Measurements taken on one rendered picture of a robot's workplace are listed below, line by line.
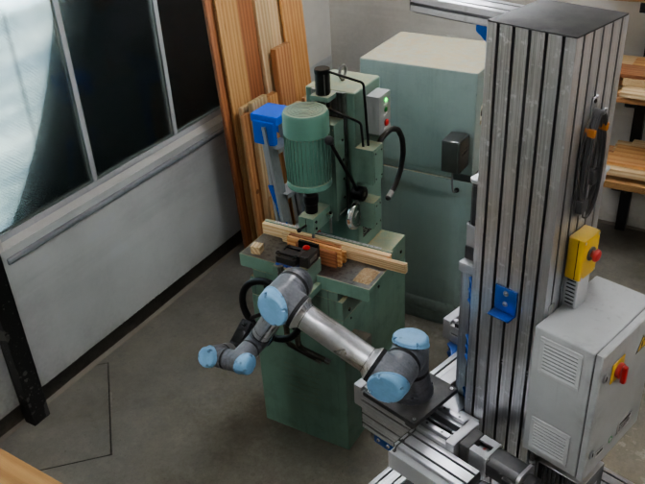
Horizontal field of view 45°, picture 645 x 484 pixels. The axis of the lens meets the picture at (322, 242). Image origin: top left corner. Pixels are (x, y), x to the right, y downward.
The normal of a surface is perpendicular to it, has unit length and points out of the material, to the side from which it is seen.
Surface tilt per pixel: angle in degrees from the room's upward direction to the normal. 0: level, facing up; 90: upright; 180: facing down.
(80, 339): 90
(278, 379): 90
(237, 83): 87
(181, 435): 1
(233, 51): 87
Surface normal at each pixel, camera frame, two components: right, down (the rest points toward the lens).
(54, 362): 0.86, 0.23
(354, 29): -0.51, 0.48
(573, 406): -0.71, 0.40
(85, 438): -0.05, -0.85
